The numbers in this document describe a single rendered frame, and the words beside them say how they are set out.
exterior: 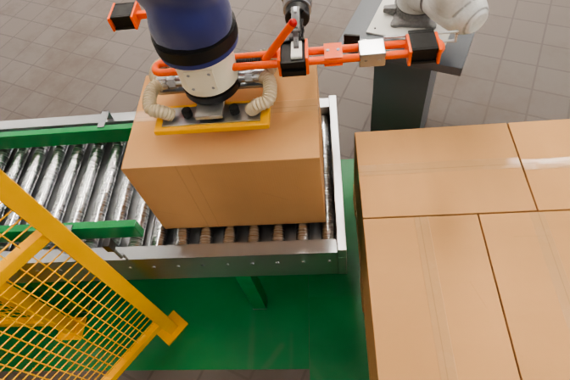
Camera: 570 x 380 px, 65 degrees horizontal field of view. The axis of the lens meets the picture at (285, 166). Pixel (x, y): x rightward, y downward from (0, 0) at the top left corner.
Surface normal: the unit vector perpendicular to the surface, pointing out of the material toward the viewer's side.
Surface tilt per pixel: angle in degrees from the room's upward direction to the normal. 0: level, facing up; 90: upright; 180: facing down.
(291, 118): 0
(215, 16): 74
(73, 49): 0
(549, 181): 0
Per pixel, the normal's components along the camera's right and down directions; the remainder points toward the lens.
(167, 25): -0.20, 0.73
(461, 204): -0.12, -0.57
